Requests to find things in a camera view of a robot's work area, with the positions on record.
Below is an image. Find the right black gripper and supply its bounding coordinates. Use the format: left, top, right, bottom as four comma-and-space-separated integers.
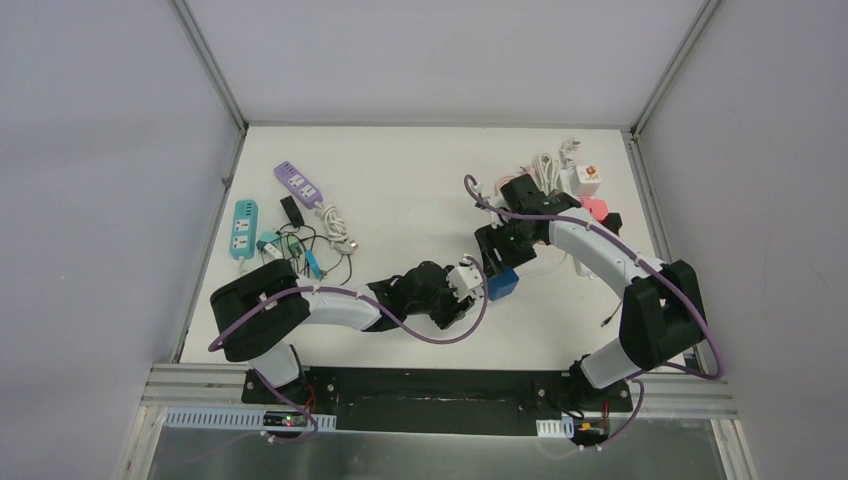
474, 217, 540, 281

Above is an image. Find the dark blue cube adapter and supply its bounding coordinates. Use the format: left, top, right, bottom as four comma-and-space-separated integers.
487, 268, 520, 302

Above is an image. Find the light blue plug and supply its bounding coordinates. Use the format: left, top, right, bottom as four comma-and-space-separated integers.
304, 250, 325, 280

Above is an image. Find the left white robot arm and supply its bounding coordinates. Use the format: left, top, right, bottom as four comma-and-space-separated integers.
208, 257, 489, 405

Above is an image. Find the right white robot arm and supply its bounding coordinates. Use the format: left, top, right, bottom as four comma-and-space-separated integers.
463, 174, 706, 410

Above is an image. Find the pink plug adapter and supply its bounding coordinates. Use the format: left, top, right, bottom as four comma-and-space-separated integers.
580, 197, 609, 222

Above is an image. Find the white multi-plug adapter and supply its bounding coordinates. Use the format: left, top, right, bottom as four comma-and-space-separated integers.
263, 243, 283, 259

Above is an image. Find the white long power strip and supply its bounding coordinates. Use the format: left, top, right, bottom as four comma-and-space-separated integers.
573, 257, 599, 279

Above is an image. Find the white cube adapter orange sticker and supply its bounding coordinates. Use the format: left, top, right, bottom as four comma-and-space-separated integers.
571, 165, 602, 197

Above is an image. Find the green USB charger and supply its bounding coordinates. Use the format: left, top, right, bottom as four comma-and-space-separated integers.
281, 235, 303, 258

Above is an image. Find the black charger brick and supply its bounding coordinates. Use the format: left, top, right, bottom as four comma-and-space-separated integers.
280, 195, 306, 228

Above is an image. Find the teal charger block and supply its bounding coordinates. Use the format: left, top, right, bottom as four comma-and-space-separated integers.
256, 232, 279, 251

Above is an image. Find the purple power strip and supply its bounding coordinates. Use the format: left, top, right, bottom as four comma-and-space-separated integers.
273, 161, 323, 209

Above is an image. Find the teal power strip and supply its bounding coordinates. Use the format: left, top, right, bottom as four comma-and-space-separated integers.
229, 199, 259, 260

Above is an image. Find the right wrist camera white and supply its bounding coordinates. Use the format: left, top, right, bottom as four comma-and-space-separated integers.
469, 189, 493, 211

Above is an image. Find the white coiled cable right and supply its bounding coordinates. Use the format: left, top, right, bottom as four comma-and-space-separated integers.
520, 137, 584, 193

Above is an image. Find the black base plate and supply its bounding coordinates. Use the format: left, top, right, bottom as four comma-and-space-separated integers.
281, 367, 634, 437

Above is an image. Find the black thin cable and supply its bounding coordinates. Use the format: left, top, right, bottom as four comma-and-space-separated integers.
262, 223, 354, 287

